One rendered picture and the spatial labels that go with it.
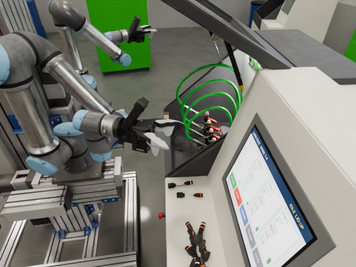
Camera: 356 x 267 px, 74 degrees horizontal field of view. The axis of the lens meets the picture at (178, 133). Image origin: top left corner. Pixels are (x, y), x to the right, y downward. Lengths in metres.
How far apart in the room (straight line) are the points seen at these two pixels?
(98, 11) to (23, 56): 3.59
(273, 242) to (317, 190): 0.20
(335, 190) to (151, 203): 1.92
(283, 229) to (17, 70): 0.88
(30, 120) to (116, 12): 3.63
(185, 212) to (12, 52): 0.85
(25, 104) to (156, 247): 1.54
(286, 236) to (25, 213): 1.11
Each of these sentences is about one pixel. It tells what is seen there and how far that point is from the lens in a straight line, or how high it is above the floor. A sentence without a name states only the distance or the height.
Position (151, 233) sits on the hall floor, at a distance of 2.17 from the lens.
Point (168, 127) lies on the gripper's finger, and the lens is 0.77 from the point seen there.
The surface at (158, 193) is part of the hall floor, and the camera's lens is 2.39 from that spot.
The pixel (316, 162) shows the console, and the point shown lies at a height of 1.52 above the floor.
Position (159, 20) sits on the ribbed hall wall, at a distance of 7.80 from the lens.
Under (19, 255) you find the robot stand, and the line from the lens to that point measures 2.16.
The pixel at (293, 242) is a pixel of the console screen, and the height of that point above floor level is 1.35.
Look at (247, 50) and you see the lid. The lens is 0.88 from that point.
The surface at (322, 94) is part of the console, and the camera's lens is 0.83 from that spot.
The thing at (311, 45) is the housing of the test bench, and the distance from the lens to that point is 1.47.
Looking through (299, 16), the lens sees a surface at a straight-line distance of 4.13.
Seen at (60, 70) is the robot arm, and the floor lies 1.56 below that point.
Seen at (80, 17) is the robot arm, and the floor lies 1.61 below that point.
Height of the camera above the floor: 1.89
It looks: 38 degrees down
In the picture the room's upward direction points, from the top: straight up
